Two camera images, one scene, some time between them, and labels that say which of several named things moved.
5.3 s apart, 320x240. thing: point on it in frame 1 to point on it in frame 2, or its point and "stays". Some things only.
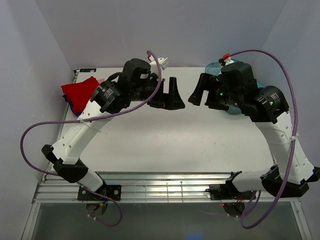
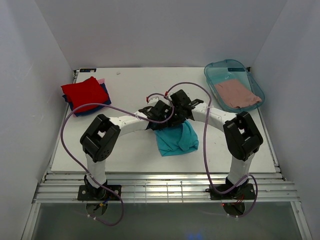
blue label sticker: (87, 70) stays
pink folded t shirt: (100, 81) stays
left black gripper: (158, 93) to (166, 122)
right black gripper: (210, 93) to (176, 116)
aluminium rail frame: (177, 187) stays
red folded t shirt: (79, 93) stays
